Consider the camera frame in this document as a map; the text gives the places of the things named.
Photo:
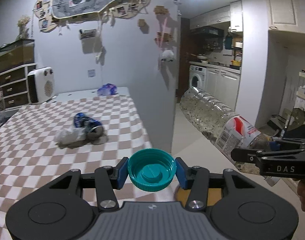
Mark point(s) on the wall switch plate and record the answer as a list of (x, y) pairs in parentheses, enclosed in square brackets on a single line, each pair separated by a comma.
[(91, 73)]

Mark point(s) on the white tissue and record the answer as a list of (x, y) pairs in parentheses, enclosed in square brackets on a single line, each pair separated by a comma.
[(70, 136)]

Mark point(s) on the purple blue plastic bag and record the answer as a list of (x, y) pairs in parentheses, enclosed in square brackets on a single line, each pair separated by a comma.
[(107, 90)]

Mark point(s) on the black range hood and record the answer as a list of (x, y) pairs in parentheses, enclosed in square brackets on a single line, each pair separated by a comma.
[(208, 31)]

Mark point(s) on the white kitchen cabinets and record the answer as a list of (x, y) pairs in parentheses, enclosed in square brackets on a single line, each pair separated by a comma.
[(222, 57)]

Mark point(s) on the glass fish tank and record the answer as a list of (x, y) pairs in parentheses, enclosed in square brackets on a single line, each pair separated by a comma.
[(16, 54)]

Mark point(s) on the blue crushed can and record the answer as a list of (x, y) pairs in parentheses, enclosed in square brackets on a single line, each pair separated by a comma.
[(93, 128)]

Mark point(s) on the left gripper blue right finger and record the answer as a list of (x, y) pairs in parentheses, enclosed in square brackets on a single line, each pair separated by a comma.
[(183, 174)]

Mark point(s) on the wall shelf with items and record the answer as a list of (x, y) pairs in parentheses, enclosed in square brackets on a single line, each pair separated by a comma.
[(85, 34)]

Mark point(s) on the white washing machine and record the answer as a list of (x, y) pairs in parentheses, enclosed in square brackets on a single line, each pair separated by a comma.
[(197, 76)]

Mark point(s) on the white space heater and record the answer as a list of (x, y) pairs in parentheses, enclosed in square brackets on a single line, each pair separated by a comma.
[(41, 85)]

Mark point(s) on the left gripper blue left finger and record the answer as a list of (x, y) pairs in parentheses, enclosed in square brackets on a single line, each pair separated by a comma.
[(120, 174)]

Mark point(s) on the white drawer unit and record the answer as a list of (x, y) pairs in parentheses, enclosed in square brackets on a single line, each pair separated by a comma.
[(14, 84)]

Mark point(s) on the clear plastic bottle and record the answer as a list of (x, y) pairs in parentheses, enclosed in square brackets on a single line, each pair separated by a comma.
[(224, 128)]

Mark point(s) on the checkered table cloth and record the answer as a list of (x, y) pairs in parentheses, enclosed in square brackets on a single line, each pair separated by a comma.
[(41, 142)]

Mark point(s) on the wall photo board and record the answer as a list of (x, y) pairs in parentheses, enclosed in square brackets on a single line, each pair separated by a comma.
[(53, 12)]

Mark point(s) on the white plush sheep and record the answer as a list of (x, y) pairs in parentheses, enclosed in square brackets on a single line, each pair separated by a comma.
[(167, 56)]

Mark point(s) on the dried flower bouquet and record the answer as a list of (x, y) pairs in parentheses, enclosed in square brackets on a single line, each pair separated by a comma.
[(22, 25)]

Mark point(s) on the teal bottle cap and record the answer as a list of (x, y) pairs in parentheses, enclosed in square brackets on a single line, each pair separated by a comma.
[(151, 169)]

